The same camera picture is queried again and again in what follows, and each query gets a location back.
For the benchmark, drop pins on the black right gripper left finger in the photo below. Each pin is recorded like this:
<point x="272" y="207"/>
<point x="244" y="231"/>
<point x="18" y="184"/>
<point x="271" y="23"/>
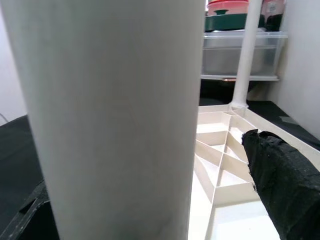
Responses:
<point x="27" y="220"/>

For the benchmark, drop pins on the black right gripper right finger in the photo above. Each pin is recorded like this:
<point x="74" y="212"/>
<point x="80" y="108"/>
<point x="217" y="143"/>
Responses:
<point x="285" y="182"/>

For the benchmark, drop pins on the white plastic table leg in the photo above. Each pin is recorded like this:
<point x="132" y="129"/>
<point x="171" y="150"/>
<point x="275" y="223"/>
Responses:
<point x="112" y="112"/>
<point x="246" y="55"/>

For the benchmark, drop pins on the white plastic children table top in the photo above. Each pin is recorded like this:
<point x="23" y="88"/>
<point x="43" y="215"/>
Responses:
<point x="225" y="200"/>

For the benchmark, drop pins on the black wok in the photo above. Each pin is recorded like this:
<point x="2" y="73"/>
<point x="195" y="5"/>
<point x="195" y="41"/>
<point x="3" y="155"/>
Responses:
<point x="215" y="93"/>

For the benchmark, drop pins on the clear plastic storage container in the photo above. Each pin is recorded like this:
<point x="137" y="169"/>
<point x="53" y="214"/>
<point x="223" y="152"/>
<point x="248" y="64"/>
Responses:
<point x="220" y="57"/>

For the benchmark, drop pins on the pink plastic container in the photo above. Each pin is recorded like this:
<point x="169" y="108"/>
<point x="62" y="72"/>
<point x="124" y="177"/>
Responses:
<point x="225" y="6"/>

